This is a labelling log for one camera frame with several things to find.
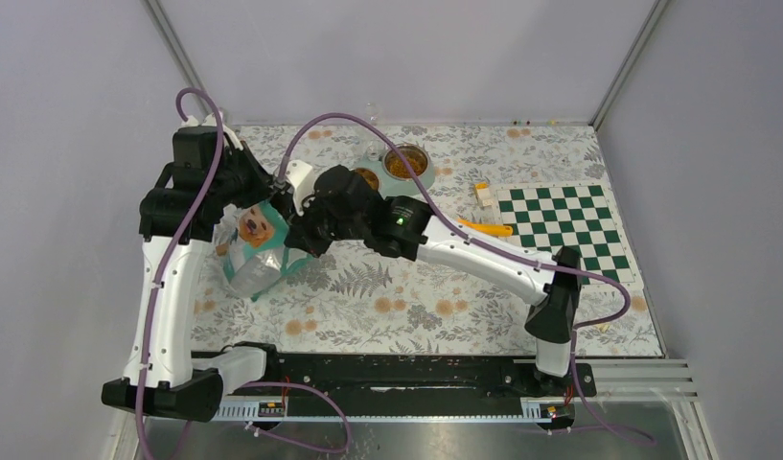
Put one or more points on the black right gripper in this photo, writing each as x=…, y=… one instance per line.
x=301, y=233

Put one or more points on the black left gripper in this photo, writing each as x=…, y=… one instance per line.
x=262, y=181

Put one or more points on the green pet food bag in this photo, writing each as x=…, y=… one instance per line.
x=251, y=246

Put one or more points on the orange plastic scoop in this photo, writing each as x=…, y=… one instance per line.
x=494, y=230

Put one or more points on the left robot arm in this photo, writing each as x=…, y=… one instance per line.
x=211, y=169

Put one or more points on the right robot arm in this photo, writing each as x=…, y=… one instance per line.
x=546, y=282

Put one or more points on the mint green double bowl stand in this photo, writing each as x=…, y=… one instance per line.
x=388, y=175

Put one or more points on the steel bowl with kibble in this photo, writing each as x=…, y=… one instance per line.
x=405, y=163

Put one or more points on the clear water bottle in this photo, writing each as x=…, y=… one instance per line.
x=373, y=147

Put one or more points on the white yellow toy block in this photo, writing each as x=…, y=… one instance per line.
x=483, y=194

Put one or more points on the floral patterned table mat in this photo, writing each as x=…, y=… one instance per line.
x=351, y=300

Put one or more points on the green white checkerboard mat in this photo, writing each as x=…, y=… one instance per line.
x=583, y=215

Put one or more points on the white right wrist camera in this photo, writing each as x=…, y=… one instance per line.
x=298, y=186

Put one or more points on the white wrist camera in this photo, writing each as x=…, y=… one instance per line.
x=210, y=122
x=298, y=186

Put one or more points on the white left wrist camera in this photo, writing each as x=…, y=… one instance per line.
x=210, y=122

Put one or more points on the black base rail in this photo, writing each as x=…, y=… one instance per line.
x=399, y=388

